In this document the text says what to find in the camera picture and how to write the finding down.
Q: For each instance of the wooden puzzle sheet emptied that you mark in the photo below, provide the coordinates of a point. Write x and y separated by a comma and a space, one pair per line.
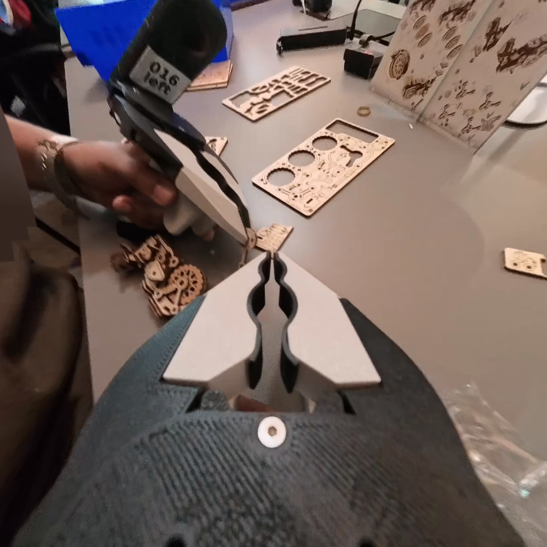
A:
245, 107

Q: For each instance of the white round object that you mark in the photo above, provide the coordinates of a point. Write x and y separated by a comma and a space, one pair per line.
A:
532, 107

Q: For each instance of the dark flat pad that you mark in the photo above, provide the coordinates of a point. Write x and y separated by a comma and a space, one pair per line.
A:
376, 19

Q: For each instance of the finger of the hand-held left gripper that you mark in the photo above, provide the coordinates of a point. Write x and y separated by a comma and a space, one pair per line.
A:
205, 188
220, 162

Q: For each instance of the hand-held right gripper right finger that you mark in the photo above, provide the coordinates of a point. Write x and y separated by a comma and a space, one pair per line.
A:
329, 337

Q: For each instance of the person's clothed body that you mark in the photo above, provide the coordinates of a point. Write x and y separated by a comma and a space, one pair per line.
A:
38, 342

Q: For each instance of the wooden puzzle sheet round holes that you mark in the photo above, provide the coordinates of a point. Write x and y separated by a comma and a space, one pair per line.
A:
378, 143

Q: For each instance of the wooden gear model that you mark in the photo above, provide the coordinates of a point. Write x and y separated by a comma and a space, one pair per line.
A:
171, 277

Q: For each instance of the small square wooden piece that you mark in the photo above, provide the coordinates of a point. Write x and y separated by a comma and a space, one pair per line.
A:
525, 263

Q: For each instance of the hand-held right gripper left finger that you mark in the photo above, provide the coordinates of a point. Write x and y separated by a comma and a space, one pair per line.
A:
213, 337

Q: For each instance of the hexagonal wooden plates stack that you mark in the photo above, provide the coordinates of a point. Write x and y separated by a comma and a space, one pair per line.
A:
213, 79

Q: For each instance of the person's left hand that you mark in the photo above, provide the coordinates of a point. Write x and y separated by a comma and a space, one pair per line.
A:
111, 175

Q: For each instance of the clear plastic wrap sheet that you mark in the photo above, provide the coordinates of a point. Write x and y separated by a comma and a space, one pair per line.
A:
504, 448

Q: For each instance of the blue plastic bin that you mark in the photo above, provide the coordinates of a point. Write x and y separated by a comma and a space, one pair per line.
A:
94, 34

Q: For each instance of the black power adapter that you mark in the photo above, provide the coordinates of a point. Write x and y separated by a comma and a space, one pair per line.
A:
363, 62

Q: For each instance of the person's left forearm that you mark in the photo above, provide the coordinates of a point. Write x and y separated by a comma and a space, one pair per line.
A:
36, 133

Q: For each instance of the small wooden sheet fragment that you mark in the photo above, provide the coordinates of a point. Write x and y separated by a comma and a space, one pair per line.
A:
275, 237
218, 143

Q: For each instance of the small wooden part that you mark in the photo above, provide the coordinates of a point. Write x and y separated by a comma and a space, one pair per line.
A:
249, 244

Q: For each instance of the printed instruction sheet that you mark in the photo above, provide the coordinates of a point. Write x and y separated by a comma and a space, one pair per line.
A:
470, 64

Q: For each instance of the grey desk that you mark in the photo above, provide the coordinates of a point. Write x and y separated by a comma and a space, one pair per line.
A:
427, 256

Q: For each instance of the black power strip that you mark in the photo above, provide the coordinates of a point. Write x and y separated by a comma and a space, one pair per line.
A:
312, 37

